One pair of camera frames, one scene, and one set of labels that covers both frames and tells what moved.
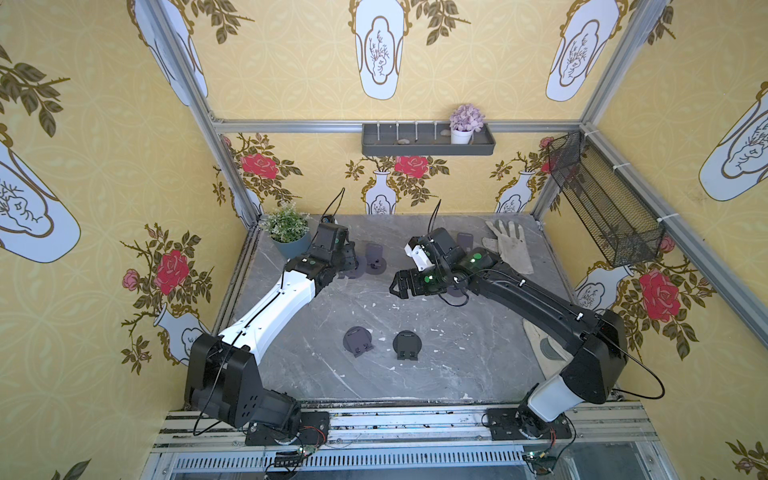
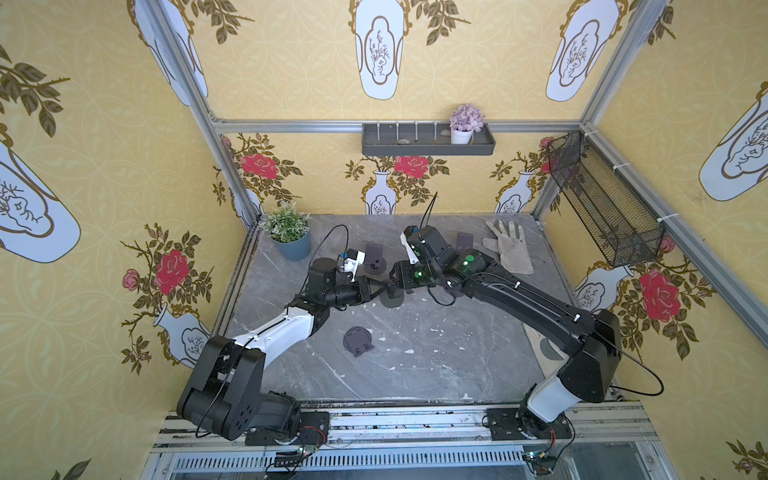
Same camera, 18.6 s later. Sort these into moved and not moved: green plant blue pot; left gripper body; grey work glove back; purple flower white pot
Moved: left gripper body
Not moved: grey work glove back; green plant blue pot; purple flower white pot
